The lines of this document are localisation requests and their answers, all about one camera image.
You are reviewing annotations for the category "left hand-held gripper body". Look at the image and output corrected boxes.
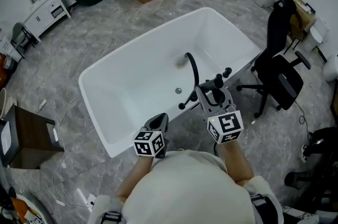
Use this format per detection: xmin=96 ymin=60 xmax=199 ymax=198
xmin=133 ymin=127 xmax=170 ymax=160

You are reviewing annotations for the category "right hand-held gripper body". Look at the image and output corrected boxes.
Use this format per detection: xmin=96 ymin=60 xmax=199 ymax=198
xmin=204 ymin=105 xmax=244 ymax=145

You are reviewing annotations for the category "person's left forearm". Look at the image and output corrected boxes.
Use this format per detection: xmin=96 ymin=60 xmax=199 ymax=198
xmin=115 ymin=155 xmax=155 ymax=204

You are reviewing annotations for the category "person's right forearm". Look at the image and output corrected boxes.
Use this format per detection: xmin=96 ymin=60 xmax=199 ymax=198
xmin=215 ymin=142 xmax=255 ymax=187

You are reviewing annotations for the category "white bathtub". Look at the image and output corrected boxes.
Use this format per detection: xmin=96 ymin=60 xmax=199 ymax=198
xmin=78 ymin=7 xmax=262 ymax=159

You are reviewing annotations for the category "black office chair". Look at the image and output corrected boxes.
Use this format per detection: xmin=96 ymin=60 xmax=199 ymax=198
xmin=236 ymin=0 xmax=312 ymax=118

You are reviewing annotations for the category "person's white shirt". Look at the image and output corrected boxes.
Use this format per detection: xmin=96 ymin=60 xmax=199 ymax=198
xmin=89 ymin=150 xmax=285 ymax=224

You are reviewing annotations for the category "white power adapter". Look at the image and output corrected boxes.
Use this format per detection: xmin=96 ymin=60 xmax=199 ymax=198
xmin=86 ymin=193 xmax=97 ymax=210

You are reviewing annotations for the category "marble pattern cabinet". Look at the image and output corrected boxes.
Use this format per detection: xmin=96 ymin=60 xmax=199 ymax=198
xmin=281 ymin=206 xmax=320 ymax=224

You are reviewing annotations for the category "dark wooden cabinet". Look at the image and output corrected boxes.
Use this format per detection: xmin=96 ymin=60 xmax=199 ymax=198
xmin=0 ymin=104 xmax=65 ymax=170

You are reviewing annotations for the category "white vanity cabinet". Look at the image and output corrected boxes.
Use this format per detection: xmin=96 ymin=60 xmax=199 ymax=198
xmin=23 ymin=0 xmax=72 ymax=43

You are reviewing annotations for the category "grey folding chair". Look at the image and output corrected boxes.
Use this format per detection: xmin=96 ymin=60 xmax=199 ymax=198
xmin=11 ymin=22 xmax=40 ymax=59

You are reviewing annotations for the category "black floor cable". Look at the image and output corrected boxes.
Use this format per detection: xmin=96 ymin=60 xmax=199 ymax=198
xmin=293 ymin=100 xmax=315 ymax=138

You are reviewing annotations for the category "grey arm strap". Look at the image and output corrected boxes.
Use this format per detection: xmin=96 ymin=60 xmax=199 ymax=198
xmin=100 ymin=211 xmax=123 ymax=224
xmin=249 ymin=193 xmax=267 ymax=209

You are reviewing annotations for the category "white floor cable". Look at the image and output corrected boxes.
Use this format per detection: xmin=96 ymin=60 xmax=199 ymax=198
xmin=51 ymin=92 xmax=93 ymax=209

